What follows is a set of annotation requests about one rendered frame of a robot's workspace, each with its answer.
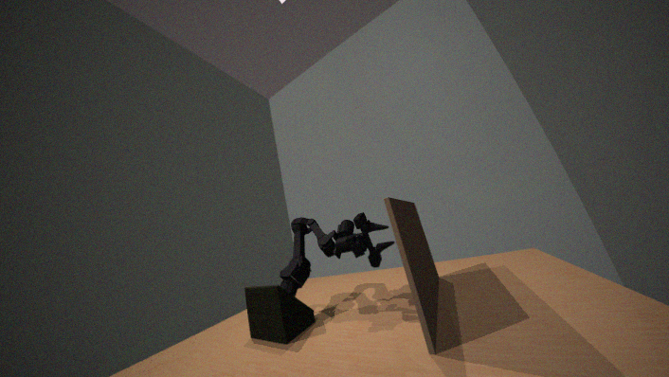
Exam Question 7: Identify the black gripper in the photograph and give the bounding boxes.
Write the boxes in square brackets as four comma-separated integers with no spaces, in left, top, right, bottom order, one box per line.
[353,212,395,267]

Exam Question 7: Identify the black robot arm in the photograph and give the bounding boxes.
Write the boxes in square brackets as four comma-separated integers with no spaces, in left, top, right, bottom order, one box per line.
[280,218,367,296]

